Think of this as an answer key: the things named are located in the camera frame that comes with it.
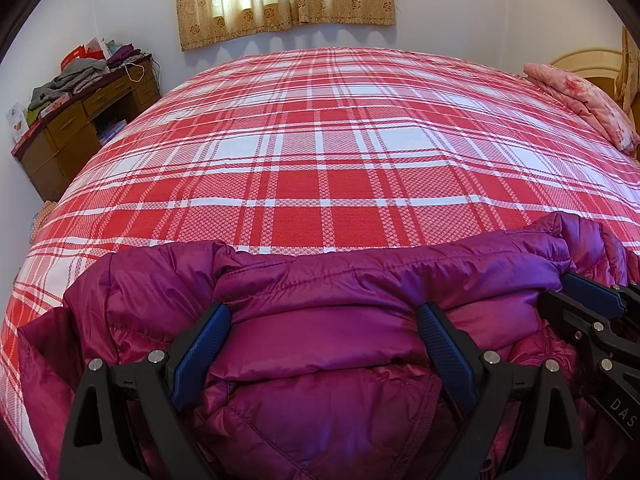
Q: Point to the purple folded clothes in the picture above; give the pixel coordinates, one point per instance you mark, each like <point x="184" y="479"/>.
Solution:
<point x="124" y="55"/>

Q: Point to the red box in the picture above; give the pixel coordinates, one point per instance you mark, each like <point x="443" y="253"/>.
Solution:
<point x="77" y="57"/>

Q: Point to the wooden headboard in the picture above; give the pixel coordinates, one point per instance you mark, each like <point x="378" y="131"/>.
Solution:
<point x="585" y="60"/>

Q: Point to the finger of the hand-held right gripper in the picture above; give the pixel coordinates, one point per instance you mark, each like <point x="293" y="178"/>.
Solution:
<point x="595" y="292"/>
<point x="570" y="312"/>

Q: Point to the brown wooden desk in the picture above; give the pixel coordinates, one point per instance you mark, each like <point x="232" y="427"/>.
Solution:
<point x="65" y="145"/>

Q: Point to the pink floral pillow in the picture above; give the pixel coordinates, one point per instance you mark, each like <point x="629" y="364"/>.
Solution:
<point x="585" y="95"/>

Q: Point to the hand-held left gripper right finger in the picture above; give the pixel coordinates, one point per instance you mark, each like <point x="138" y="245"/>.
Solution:
<point x="445" y="350"/>

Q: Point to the purple puffer jacket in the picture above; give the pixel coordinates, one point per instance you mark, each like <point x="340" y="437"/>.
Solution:
<point x="325" y="340"/>

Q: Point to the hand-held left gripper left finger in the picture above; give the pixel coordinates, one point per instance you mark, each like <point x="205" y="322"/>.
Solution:
<point x="202" y="350"/>

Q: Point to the stacked boxes under desk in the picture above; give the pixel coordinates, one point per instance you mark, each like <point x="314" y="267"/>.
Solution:
<point x="111" y="131"/>

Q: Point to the bed with red plaid sheet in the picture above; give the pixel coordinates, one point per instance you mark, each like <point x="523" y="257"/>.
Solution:
<point x="325" y="150"/>

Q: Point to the white box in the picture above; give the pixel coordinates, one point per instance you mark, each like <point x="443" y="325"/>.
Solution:
<point x="16" y="122"/>

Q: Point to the grey clothes pile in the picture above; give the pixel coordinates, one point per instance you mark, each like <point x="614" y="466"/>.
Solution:
<point x="70" y="80"/>

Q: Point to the green cloth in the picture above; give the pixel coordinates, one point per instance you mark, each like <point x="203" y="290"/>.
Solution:
<point x="34" y="116"/>

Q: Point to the beige floral side curtain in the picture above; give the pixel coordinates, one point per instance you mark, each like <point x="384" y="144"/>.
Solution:
<point x="629" y="70"/>

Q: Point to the pink clothes pile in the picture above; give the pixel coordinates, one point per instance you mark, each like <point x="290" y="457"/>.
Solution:
<point x="42" y="212"/>

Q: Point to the beige floral window curtain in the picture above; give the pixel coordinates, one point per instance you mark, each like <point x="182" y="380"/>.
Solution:
<point x="280" y="5"/>

